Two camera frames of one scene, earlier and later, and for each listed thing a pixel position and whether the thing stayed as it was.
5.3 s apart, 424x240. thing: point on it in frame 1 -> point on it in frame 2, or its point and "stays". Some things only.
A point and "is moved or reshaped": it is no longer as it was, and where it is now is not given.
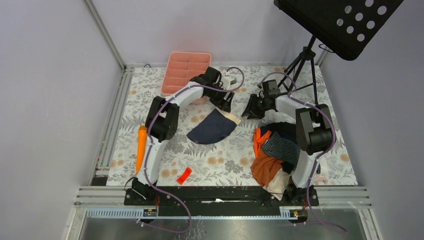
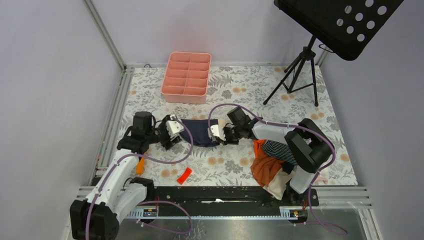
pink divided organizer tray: [182, 67] stays
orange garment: [263, 168] stays
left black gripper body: [216, 97] -> [160, 134]
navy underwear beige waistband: [213, 128] is moved or reshaped
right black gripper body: [257, 106] -> [232, 135]
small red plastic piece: [184, 176] stays
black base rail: [221, 196] stays
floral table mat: [218, 118] stays
